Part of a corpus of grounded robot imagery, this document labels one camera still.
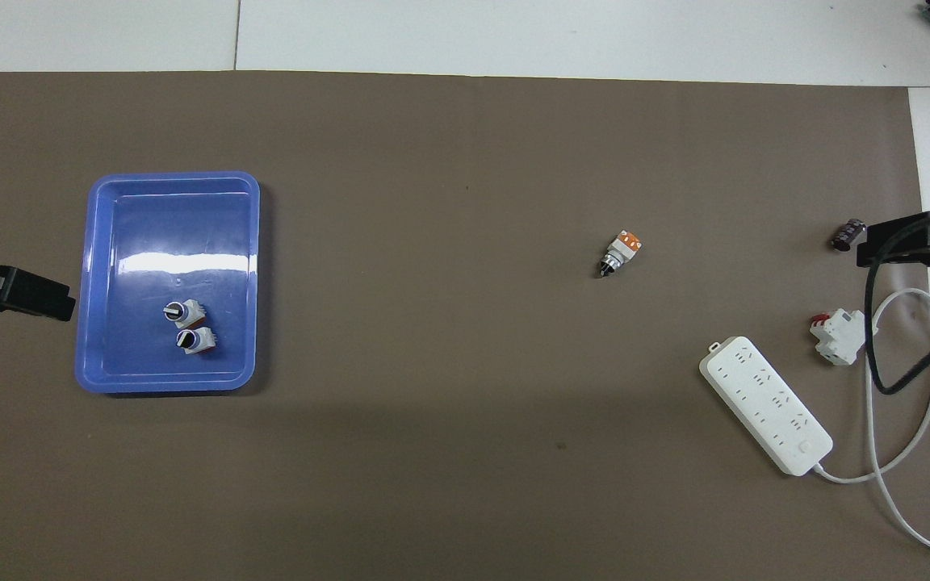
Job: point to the white circuit breaker red lever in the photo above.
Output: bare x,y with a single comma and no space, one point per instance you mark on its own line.
843,335

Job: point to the blue plastic tray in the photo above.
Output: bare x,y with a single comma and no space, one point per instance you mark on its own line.
158,226

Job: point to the white power strip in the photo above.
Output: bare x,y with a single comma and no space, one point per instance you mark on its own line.
764,399

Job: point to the brown table mat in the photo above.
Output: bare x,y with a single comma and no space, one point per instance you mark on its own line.
465,363

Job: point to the white rotary switch black knob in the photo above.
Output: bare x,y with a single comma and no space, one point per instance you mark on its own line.
189,311
200,340

